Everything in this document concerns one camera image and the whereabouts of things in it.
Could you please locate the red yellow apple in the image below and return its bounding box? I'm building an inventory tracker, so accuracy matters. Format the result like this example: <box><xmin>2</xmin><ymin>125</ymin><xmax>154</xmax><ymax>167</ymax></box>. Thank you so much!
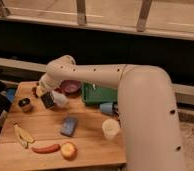
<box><xmin>61</xmin><ymin>142</ymin><xmax>77</xmax><ymax>160</ymax></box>

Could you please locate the wooden table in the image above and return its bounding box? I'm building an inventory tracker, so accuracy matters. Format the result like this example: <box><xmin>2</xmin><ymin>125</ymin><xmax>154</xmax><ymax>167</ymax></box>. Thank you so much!
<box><xmin>0</xmin><ymin>82</ymin><xmax>125</xmax><ymax>171</ymax></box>

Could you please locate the green plastic tray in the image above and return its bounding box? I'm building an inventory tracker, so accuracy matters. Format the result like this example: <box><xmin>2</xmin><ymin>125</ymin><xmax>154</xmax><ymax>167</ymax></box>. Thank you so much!
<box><xmin>81</xmin><ymin>83</ymin><xmax>117</xmax><ymax>106</ymax></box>

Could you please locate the purple bowl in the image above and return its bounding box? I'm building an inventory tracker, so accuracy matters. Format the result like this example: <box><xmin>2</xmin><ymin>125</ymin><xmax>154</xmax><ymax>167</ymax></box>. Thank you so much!
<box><xmin>60</xmin><ymin>80</ymin><xmax>81</xmax><ymax>94</ymax></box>

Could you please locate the white plastic cup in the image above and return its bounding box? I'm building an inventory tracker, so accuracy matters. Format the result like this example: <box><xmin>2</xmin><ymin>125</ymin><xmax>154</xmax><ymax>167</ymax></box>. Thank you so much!
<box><xmin>102</xmin><ymin>119</ymin><xmax>120</xmax><ymax>140</ymax></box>

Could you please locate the blue object behind table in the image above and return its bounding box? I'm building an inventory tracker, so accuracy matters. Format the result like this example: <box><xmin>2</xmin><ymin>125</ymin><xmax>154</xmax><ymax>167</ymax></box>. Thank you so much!
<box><xmin>6</xmin><ymin>88</ymin><xmax>16</xmax><ymax>102</ymax></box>

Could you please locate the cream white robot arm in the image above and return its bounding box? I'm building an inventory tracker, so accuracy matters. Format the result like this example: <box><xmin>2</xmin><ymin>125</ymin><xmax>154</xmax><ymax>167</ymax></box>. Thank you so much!
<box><xmin>37</xmin><ymin>55</ymin><xmax>186</xmax><ymax>171</ymax></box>

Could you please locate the yellow banana peel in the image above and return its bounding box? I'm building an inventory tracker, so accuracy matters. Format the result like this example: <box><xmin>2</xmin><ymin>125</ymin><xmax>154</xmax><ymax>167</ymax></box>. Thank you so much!
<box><xmin>14</xmin><ymin>123</ymin><xmax>35</xmax><ymax>149</ymax></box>

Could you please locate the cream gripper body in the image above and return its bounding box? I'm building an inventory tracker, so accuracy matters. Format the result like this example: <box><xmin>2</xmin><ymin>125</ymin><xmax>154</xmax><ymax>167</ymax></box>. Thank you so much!
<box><xmin>39</xmin><ymin>74</ymin><xmax>60</xmax><ymax>93</ymax></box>

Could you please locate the small dark lidded jar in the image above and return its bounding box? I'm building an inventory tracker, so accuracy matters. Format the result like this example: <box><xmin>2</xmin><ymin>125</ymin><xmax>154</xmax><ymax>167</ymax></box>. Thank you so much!
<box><xmin>18</xmin><ymin>98</ymin><xmax>33</xmax><ymax>113</ymax></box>

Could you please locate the red sausage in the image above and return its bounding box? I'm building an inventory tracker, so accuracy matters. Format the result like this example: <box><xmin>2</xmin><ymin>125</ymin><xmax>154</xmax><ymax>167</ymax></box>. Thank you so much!
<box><xmin>31</xmin><ymin>144</ymin><xmax>60</xmax><ymax>154</ymax></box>

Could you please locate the red bowl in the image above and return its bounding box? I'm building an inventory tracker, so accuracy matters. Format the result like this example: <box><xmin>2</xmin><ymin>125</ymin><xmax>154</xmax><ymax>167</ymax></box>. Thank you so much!
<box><xmin>53</xmin><ymin>86</ymin><xmax>70</xmax><ymax>109</ymax></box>

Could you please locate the light blue cup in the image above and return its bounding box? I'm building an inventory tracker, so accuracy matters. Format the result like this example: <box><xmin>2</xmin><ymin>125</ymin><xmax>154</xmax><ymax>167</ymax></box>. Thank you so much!
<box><xmin>99</xmin><ymin>103</ymin><xmax>115</xmax><ymax>115</ymax></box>

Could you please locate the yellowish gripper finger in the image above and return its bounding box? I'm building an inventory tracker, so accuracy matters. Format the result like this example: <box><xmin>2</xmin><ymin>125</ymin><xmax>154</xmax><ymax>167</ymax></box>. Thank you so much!
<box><xmin>35</xmin><ymin>86</ymin><xmax>44</xmax><ymax>97</ymax></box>

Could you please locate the blue sponge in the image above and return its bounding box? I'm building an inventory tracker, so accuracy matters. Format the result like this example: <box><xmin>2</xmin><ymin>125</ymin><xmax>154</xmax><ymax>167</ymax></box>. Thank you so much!
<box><xmin>61</xmin><ymin>116</ymin><xmax>78</xmax><ymax>137</ymax></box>

